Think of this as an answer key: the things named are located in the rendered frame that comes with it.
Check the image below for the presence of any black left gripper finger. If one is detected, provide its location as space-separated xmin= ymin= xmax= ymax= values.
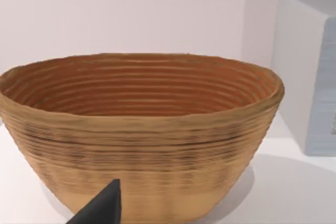
xmin=64 ymin=178 xmax=121 ymax=224

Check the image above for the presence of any brown woven basket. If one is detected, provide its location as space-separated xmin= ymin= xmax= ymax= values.
xmin=0 ymin=52 xmax=285 ymax=224

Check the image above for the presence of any pale microwave oven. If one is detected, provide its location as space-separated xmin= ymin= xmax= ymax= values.
xmin=269 ymin=0 xmax=336 ymax=157

